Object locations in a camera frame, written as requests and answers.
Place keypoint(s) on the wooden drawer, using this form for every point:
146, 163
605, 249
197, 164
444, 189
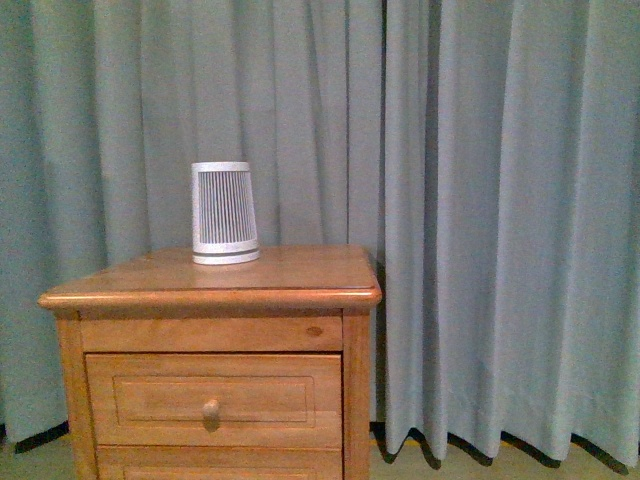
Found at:
240, 400
217, 463

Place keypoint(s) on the white ribbed table lamp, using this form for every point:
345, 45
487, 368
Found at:
224, 227

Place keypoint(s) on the wooden nightstand cabinet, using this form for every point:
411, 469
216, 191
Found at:
292, 300

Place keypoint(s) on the grey-green right curtain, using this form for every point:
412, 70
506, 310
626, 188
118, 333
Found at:
512, 224

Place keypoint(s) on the grey-green curtain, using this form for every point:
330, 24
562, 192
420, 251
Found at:
512, 224
105, 107

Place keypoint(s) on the grey-green left curtain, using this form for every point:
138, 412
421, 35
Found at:
105, 107

